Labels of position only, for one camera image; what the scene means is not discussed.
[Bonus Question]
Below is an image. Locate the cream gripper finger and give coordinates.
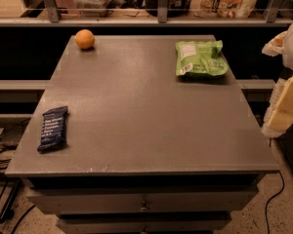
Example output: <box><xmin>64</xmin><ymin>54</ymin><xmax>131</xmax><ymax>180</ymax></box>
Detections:
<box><xmin>276</xmin><ymin>76</ymin><xmax>293</xmax><ymax>116</ymax></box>
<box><xmin>262</xmin><ymin>109</ymin><xmax>293</xmax><ymax>138</ymax></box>

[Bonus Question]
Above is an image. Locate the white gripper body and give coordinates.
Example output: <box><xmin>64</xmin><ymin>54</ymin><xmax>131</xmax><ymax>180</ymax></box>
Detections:
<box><xmin>261</xmin><ymin>30</ymin><xmax>293</xmax><ymax>125</ymax></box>

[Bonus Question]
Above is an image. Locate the green rice chip bag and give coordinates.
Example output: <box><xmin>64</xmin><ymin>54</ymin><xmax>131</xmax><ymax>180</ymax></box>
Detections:
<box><xmin>175</xmin><ymin>40</ymin><xmax>229</xmax><ymax>79</ymax></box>

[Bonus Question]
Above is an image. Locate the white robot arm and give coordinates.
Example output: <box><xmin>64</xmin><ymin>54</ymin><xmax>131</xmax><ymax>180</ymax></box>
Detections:
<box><xmin>262</xmin><ymin>22</ymin><xmax>293</xmax><ymax>138</ymax></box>

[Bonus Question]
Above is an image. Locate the colourful snack bag on shelf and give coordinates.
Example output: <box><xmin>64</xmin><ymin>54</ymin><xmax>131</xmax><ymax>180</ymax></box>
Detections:
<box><xmin>195</xmin><ymin>0</ymin><xmax>257</xmax><ymax>19</ymax></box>

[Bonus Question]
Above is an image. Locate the blue rxbar blueberry bar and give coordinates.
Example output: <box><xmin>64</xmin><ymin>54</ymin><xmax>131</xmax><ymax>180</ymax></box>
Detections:
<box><xmin>37</xmin><ymin>106</ymin><xmax>68</xmax><ymax>152</ymax></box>

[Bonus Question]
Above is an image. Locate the clear plastic container on shelf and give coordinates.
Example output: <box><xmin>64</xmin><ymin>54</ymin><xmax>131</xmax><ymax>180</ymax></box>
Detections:
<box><xmin>74</xmin><ymin>0</ymin><xmax>111</xmax><ymax>18</ymax></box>

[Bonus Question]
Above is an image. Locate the orange fruit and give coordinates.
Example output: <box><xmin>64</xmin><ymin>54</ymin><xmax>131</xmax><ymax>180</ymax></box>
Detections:
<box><xmin>75</xmin><ymin>29</ymin><xmax>95</xmax><ymax>49</ymax></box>

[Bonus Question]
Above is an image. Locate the black power adapter box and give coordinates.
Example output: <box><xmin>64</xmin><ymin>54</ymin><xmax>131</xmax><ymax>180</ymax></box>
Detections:
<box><xmin>0</xmin><ymin>125</ymin><xmax>25</xmax><ymax>148</ymax></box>

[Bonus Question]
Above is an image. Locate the black cable right floor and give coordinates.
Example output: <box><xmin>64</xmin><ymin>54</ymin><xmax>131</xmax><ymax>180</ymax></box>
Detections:
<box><xmin>264</xmin><ymin>171</ymin><xmax>286</xmax><ymax>234</ymax></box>

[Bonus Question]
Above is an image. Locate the grey metal shelf rail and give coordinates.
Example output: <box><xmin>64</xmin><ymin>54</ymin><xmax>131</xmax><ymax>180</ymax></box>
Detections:
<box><xmin>0</xmin><ymin>0</ymin><xmax>293</xmax><ymax>27</ymax></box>

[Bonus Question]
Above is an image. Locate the black cables left floor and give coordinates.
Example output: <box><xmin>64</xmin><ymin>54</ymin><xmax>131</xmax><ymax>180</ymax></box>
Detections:
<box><xmin>0</xmin><ymin>119</ymin><xmax>35</xmax><ymax>234</ymax></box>

